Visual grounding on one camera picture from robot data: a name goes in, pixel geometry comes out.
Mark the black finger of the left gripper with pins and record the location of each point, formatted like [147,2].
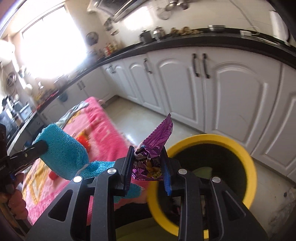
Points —
[21,160]

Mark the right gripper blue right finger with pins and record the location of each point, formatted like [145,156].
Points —
[172,182]

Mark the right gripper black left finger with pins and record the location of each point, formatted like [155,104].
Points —
[123,176]

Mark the purple snack wrapper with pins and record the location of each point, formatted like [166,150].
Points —
[147,165]

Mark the blue knitted scrub cloth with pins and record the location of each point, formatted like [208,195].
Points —
[66,156]

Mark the green trash in bin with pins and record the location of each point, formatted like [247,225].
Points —
[203,172]

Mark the person left hand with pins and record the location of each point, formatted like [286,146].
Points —
[15,201]

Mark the red cylindrical can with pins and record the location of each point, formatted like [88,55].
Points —
[53,176]

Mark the pink cartoon fleece blanket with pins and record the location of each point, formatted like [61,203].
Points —
[107,144]

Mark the red crumpled plastic bag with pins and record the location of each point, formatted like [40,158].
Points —
[84,142]

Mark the light blue cloth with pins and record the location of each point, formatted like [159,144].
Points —
[66,117]

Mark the teal hanging cup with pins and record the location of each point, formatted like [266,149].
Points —
[63,97]

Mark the white cabinet door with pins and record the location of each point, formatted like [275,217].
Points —
[240,88]
[142,76]
[178,75]

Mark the dark pot on counter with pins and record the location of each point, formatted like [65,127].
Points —
[146,37]

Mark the steel teapot on counter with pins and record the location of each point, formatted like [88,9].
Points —
[159,33]

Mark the ginger pile on counter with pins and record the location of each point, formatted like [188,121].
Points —
[185,31]

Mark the steel bowl on counter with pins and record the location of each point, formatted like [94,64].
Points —
[216,28]

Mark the hanging strainer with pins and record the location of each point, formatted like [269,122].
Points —
[163,14]

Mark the black range hood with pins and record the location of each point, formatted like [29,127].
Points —
[116,9]

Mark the hanging steel ladle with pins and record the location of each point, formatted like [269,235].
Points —
[183,5]

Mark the black countertop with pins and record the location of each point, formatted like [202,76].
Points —
[230,38]

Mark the white electric kettle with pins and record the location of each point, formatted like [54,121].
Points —
[280,30]

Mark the small wall fan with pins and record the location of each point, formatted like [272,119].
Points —
[92,38]

